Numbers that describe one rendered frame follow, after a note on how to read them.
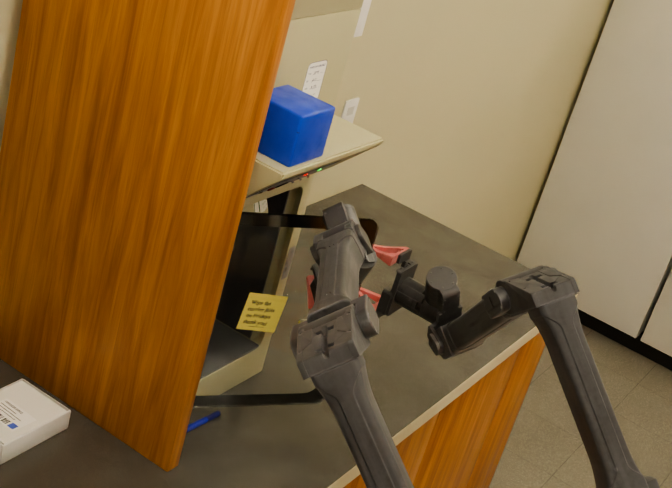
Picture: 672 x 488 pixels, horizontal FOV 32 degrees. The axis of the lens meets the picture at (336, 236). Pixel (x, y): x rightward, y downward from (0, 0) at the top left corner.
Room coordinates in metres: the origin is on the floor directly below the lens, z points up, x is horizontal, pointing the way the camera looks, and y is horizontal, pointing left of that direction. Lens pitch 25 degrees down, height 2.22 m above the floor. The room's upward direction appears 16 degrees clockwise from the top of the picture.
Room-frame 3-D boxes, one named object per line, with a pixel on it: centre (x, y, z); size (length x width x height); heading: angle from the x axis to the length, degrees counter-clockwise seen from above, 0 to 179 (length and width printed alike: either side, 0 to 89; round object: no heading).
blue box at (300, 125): (1.79, 0.12, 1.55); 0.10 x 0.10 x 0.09; 64
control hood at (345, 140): (1.86, 0.09, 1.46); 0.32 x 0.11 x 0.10; 154
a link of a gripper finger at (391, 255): (2.04, -0.10, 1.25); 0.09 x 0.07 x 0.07; 65
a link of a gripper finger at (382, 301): (2.04, -0.10, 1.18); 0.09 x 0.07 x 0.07; 65
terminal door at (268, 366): (1.83, 0.06, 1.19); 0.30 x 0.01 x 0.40; 120
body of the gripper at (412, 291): (2.01, -0.17, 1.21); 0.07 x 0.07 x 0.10; 65
